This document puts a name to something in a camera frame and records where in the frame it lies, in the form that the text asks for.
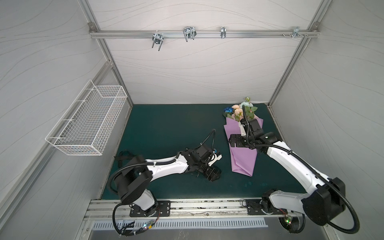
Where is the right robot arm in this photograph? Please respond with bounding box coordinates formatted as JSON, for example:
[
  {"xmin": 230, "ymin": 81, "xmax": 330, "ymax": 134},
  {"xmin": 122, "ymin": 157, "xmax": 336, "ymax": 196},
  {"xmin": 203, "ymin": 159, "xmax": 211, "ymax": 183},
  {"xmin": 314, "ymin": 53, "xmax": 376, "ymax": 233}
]
[{"xmin": 228, "ymin": 119, "xmax": 361, "ymax": 234}]

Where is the white vent grille strip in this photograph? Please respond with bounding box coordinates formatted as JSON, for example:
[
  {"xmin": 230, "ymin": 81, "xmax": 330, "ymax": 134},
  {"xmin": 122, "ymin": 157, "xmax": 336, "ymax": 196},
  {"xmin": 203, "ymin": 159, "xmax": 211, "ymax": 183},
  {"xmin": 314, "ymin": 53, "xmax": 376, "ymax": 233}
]
[{"xmin": 92, "ymin": 217, "xmax": 268, "ymax": 231}]

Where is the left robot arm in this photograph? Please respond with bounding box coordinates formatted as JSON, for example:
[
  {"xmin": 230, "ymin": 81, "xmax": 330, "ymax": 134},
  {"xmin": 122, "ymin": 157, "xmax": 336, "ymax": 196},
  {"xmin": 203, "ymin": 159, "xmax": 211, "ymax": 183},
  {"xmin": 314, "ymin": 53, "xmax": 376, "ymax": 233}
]
[{"xmin": 107, "ymin": 144, "xmax": 222, "ymax": 212}]

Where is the green table mat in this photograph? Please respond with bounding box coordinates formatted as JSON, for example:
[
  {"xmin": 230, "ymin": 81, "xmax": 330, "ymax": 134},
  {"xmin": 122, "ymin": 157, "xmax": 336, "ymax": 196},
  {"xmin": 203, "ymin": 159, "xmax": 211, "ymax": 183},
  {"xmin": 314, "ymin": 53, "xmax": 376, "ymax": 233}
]
[{"xmin": 119, "ymin": 104, "xmax": 305, "ymax": 199}]

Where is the white wire basket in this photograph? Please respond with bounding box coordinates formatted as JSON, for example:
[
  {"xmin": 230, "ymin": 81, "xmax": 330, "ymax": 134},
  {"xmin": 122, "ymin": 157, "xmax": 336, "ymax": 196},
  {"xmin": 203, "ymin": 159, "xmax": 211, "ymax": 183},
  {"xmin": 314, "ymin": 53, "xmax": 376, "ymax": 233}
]
[{"xmin": 45, "ymin": 80, "xmax": 127, "ymax": 156}]

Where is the metal u-bolt clamp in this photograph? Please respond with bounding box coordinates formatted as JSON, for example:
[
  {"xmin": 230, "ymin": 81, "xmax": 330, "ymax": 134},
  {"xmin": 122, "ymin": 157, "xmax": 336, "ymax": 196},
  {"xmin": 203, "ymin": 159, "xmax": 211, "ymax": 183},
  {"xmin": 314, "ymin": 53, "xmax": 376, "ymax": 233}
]
[
  {"xmin": 183, "ymin": 27, "xmax": 197, "ymax": 42},
  {"xmin": 152, "ymin": 33, "xmax": 164, "ymax": 51}
]

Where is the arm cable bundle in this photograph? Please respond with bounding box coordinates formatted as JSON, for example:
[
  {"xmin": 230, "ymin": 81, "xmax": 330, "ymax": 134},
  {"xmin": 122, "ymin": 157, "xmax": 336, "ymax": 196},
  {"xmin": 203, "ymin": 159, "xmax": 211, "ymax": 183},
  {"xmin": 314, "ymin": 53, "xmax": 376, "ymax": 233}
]
[
  {"xmin": 278, "ymin": 209, "xmax": 307, "ymax": 234},
  {"xmin": 112, "ymin": 202, "xmax": 160, "ymax": 237}
]

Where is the blue fake flower stem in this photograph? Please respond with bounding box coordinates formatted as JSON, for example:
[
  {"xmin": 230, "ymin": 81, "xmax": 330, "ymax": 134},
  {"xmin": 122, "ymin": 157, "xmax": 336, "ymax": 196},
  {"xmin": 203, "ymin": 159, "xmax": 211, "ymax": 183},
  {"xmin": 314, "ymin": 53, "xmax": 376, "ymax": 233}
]
[{"xmin": 223, "ymin": 107, "xmax": 235, "ymax": 119}]

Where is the pink purple wrapping paper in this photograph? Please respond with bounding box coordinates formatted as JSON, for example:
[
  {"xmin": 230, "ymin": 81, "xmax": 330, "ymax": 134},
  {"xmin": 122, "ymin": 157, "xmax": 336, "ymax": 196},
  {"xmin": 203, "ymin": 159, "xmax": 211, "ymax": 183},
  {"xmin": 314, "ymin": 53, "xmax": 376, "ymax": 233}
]
[{"xmin": 224, "ymin": 118, "xmax": 258, "ymax": 177}]

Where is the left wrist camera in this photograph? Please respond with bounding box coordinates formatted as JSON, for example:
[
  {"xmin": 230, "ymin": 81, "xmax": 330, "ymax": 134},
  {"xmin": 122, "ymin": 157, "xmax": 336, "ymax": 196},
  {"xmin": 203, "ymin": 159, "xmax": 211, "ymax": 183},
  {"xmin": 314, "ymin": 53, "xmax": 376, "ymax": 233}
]
[{"xmin": 208, "ymin": 152, "xmax": 222, "ymax": 167}]

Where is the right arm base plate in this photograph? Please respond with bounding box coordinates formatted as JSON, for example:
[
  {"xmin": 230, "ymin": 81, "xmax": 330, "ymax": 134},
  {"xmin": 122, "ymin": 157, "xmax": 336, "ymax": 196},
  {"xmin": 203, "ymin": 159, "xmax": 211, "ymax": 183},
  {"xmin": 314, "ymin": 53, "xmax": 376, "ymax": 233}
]
[{"xmin": 242, "ymin": 199, "xmax": 288, "ymax": 216}]

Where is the metal bolt clamp right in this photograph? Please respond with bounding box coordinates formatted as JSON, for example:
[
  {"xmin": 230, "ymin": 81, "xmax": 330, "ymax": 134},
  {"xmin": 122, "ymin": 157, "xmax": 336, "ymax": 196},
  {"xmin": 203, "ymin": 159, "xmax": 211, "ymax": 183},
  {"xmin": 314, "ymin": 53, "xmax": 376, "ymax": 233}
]
[{"xmin": 282, "ymin": 28, "xmax": 309, "ymax": 39}]

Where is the aluminium crossbar rail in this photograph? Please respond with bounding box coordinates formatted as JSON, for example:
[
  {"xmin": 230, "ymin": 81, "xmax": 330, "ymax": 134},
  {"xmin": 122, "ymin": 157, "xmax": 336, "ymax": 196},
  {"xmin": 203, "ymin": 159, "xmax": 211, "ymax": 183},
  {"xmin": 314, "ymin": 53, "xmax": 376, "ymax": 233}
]
[{"xmin": 90, "ymin": 29, "xmax": 321, "ymax": 39}]

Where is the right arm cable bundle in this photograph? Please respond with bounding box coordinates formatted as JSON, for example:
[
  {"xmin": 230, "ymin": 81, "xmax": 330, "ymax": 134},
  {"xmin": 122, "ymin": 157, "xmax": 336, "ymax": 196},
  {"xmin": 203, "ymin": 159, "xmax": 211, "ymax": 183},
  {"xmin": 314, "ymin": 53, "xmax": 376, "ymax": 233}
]
[{"xmin": 278, "ymin": 209, "xmax": 307, "ymax": 234}]

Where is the metal U-bolt clamp middle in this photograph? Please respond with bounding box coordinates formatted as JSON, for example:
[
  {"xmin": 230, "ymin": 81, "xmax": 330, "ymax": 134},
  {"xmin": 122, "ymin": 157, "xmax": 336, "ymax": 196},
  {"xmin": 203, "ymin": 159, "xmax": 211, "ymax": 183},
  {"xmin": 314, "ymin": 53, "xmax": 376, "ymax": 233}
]
[{"xmin": 183, "ymin": 27, "xmax": 197, "ymax": 42}]

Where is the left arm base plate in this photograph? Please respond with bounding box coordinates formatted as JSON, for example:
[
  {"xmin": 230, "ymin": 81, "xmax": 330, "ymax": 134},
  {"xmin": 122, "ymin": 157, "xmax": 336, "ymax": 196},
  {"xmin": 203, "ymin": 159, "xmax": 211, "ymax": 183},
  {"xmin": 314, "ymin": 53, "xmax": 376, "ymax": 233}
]
[{"xmin": 130, "ymin": 201, "xmax": 171, "ymax": 218}]

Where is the peach fake flower stem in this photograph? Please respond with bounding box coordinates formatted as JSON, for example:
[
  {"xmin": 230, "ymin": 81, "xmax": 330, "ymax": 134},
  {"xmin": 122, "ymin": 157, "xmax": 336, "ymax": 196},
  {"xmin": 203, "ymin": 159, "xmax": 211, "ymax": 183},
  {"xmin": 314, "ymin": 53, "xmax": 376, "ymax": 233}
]
[{"xmin": 231, "ymin": 105, "xmax": 244, "ymax": 122}]

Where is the metal bracket clamp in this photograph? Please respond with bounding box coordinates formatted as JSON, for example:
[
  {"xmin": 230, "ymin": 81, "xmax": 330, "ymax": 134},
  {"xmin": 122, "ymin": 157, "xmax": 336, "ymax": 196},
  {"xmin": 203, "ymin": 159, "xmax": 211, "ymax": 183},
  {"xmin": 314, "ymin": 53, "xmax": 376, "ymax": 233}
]
[{"xmin": 221, "ymin": 27, "xmax": 227, "ymax": 39}]

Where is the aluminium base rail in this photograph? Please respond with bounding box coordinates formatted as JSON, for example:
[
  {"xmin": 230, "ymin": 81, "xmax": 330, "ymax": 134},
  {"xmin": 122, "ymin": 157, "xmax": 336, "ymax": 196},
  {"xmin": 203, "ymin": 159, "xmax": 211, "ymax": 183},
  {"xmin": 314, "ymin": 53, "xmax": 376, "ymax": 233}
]
[{"xmin": 83, "ymin": 196, "xmax": 330, "ymax": 220}]

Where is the mint fake flower stem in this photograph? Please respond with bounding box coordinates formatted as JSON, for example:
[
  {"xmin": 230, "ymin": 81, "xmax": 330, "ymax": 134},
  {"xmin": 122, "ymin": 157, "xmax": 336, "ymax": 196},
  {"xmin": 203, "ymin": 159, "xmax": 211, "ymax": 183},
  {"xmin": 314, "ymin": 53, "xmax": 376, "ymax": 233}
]
[{"xmin": 240, "ymin": 97, "xmax": 258, "ymax": 120}]

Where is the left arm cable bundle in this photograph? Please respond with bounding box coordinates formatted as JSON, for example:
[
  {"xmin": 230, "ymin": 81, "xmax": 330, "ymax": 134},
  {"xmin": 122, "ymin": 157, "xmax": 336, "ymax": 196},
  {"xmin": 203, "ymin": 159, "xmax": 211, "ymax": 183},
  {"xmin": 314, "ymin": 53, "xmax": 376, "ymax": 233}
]
[{"xmin": 112, "ymin": 202, "xmax": 160, "ymax": 237}]

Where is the metal U-bolt clamp left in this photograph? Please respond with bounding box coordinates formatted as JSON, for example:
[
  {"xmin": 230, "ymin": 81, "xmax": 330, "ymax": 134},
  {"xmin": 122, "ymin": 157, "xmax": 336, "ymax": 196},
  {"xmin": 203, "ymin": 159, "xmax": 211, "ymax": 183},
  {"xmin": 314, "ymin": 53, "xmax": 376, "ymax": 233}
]
[{"xmin": 152, "ymin": 33, "xmax": 164, "ymax": 51}]

